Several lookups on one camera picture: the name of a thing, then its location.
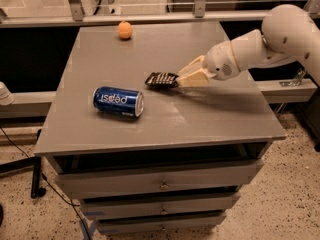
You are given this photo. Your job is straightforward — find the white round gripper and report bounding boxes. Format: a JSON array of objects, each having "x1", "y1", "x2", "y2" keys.
[{"x1": 176, "y1": 41, "x2": 240, "y2": 87}]

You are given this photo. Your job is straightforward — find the black rxbar chocolate bar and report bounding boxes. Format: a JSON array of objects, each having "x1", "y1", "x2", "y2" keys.
[{"x1": 145, "y1": 72, "x2": 178, "y2": 88}]

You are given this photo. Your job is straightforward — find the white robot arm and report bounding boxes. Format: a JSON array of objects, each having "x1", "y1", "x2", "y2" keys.
[{"x1": 177, "y1": 4, "x2": 320, "y2": 87}]

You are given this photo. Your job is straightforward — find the blue pepsi can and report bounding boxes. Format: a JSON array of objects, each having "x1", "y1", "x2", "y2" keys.
[{"x1": 93, "y1": 86, "x2": 144, "y2": 118}]

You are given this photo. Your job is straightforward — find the small orange fruit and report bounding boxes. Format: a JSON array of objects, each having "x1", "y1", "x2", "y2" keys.
[{"x1": 118, "y1": 21, "x2": 133, "y2": 40}]

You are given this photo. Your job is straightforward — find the grey drawer cabinet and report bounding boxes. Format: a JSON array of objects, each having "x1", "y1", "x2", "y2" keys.
[{"x1": 33, "y1": 21, "x2": 287, "y2": 236}]

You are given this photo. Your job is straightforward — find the top grey drawer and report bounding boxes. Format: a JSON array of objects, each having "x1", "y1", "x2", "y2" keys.
[{"x1": 55, "y1": 159, "x2": 264, "y2": 199}]

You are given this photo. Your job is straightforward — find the grey drawer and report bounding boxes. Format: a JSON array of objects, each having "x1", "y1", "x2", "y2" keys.
[
  {"x1": 55, "y1": 159, "x2": 264, "y2": 199},
  {"x1": 81, "y1": 192, "x2": 240, "y2": 220},
  {"x1": 97, "y1": 211, "x2": 226, "y2": 235}
]

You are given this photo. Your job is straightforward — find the middle grey drawer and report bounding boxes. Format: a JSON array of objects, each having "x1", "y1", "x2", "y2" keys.
[{"x1": 81, "y1": 192, "x2": 240, "y2": 220}]

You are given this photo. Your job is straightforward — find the bottom grey drawer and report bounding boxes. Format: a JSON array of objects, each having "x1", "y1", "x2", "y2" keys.
[{"x1": 97, "y1": 211, "x2": 226, "y2": 235}]

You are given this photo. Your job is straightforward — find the black stand leg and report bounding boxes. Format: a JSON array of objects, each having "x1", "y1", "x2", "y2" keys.
[{"x1": 0, "y1": 156, "x2": 47, "y2": 200}]

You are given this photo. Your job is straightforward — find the white cylinder at left edge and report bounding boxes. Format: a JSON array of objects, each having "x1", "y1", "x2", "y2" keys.
[{"x1": 0, "y1": 82, "x2": 14, "y2": 106}]

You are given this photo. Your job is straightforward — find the metal bracket on rail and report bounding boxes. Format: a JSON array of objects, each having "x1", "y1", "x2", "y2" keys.
[{"x1": 279, "y1": 69, "x2": 306, "y2": 87}]

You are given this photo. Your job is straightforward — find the metal railing frame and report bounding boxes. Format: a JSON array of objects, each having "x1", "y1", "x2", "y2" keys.
[{"x1": 0, "y1": 0, "x2": 319, "y2": 28}]

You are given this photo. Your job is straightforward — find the black floor cable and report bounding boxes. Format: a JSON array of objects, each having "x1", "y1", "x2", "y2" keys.
[{"x1": 0, "y1": 127, "x2": 93, "y2": 240}]

